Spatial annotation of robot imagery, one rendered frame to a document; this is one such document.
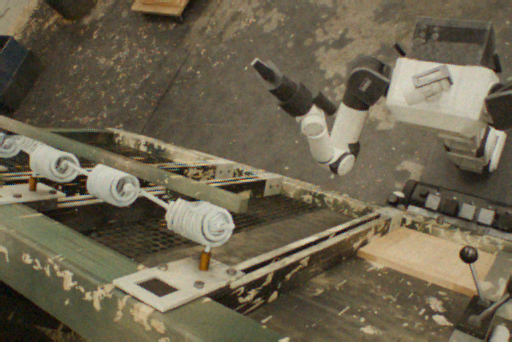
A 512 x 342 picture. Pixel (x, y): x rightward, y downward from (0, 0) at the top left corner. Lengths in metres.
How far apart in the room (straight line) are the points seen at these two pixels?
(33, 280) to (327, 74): 2.72
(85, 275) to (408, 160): 2.31
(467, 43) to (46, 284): 1.16
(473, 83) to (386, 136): 1.58
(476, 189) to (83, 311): 2.09
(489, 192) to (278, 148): 1.30
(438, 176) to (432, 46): 1.24
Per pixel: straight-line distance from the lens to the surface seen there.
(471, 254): 1.06
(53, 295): 0.81
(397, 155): 2.84
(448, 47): 1.42
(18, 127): 1.00
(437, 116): 1.39
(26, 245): 0.85
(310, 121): 1.31
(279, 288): 0.96
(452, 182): 2.55
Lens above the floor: 2.48
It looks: 54 degrees down
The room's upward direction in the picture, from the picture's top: 42 degrees counter-clockwise
